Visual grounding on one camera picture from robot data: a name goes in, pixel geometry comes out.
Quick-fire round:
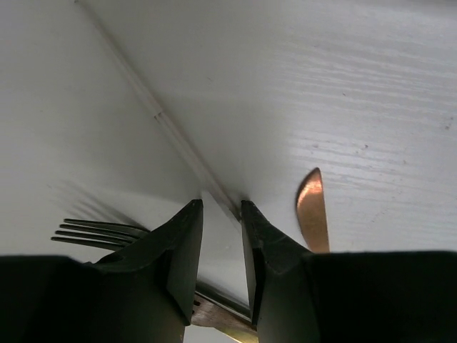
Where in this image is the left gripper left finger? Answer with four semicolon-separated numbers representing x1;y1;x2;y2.
1;199;204;342

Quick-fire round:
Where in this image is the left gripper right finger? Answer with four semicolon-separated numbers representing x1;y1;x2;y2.
241;201;456;342

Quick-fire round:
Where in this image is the copper knife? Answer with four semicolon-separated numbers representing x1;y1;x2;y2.
295;167;330;253

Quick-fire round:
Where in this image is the thin white chopstick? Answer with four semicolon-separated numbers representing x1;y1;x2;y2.
74;1;241;224

